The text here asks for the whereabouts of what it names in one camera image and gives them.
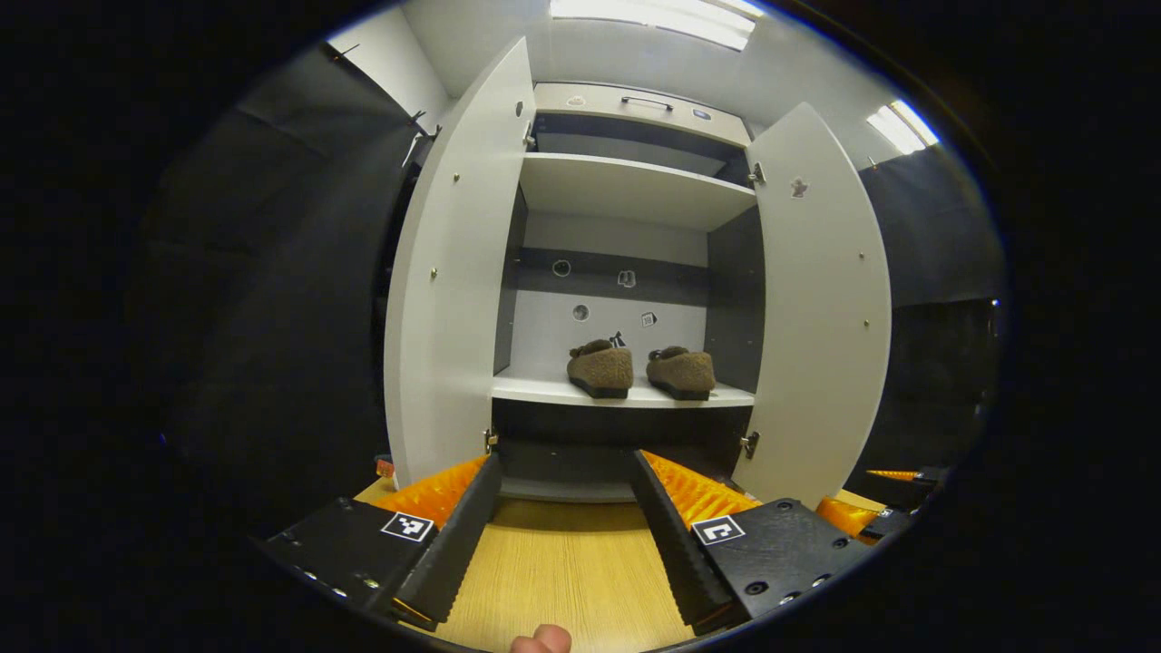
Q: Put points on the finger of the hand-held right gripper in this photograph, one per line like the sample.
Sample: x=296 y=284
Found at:
x=848 y=517
x=907 y=475

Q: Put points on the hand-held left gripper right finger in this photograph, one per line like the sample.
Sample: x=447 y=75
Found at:
x=680 y=553

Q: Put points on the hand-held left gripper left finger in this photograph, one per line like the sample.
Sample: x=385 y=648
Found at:
x=458 y=553

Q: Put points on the white shoe cabinet door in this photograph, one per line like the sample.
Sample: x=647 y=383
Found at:
x=816 y=336
x=453 y=299

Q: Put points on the brown fuzzy shoe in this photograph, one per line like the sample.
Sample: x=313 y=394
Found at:
x=682 y=372
x=600 y=370

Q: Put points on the white shoe cabinet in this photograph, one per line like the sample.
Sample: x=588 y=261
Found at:
x=626 y=190

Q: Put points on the metal cabinet door hinge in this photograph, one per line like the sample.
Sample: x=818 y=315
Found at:
x=750 y=444
x=757 y=173
x=529 y=136
x=491 y=441

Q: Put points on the white cabinet drawer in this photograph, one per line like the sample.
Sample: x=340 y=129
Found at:
x=635 y=116

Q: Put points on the black backdrop cloth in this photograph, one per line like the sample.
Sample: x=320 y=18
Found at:
x=943 y=363
x=272 y=317

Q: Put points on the ceiling light panel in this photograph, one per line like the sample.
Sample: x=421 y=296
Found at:
x=900 y=127
x=658 y=18

